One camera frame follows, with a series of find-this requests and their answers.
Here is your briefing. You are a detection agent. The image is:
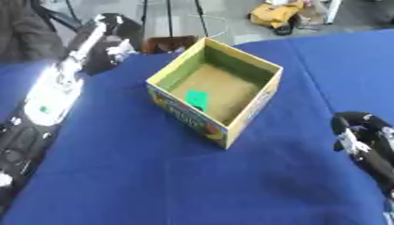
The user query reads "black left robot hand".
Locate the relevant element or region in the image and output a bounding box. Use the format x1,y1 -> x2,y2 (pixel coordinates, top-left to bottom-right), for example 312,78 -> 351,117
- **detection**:
64,12 -> 147,76

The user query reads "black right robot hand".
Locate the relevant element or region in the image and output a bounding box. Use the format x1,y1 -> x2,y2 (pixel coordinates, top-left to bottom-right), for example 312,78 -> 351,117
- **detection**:
329,111 -> 394,196

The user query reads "cardboard box with green inside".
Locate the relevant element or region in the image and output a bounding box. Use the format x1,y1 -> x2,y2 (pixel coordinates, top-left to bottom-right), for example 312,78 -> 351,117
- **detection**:
144,37 -> 285,150

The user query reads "brown wooden object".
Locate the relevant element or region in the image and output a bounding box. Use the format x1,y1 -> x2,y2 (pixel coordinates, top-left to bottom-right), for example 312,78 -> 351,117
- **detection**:
140,35 -> 201,55

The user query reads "black tripod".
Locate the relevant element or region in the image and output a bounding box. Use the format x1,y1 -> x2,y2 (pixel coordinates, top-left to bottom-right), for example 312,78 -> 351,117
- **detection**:
136,0 -> 213,40

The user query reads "green block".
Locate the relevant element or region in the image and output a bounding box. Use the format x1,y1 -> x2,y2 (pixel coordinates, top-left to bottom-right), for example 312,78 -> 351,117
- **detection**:
183,89 -> 211,113

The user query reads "white post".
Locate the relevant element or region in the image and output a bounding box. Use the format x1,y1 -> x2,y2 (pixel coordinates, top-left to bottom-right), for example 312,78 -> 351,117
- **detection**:
321,0 -> 344,25

